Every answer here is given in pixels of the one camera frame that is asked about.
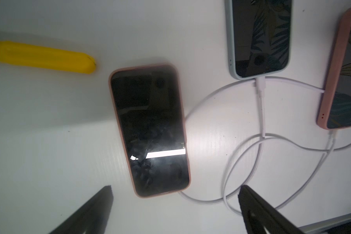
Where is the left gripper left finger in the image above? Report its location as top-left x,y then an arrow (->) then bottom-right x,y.
51,186 -> 114,234

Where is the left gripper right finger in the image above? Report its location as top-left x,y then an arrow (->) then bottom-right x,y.
238,185 -> 303,234

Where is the white charging cable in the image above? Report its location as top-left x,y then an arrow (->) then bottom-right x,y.
220,76 -> 351,217
176,75 -> 337,211

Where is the phone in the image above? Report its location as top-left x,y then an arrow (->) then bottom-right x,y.
317,8 -> 351,130
225,0 -> 293,81
109,63 -> 191,198

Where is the aluminium front rail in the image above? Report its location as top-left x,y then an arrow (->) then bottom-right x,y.
299,213 -> 351,234

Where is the yellow handled screwdriver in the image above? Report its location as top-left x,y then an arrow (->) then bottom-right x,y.
0,41 -> 96,74

